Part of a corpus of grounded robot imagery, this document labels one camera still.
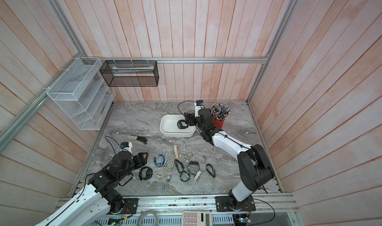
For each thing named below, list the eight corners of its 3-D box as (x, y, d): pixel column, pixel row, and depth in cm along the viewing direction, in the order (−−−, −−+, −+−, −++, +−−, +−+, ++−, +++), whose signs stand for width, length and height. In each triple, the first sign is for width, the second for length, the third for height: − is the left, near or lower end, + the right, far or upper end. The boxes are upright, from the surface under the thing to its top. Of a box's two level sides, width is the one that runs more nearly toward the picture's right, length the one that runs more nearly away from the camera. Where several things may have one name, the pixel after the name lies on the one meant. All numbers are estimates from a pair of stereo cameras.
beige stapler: (127, 143, 99) (125, 139, 95) (130, 138, 101) (127, 134, 97) (146, 145, 97) (145, 141, 93) (148, 141, 100) (146, 137, 96)
